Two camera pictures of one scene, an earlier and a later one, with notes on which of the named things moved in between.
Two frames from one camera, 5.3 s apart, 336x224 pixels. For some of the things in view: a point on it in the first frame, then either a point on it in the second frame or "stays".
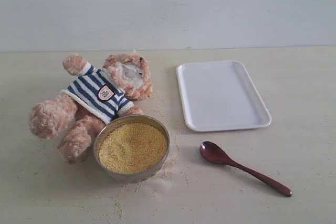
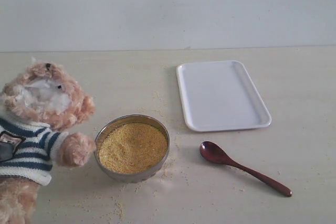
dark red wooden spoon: (213, 152) stays
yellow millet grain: (132, 147) stays
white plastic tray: (220, 95) stays
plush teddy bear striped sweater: (91, 99) → (39, 101)
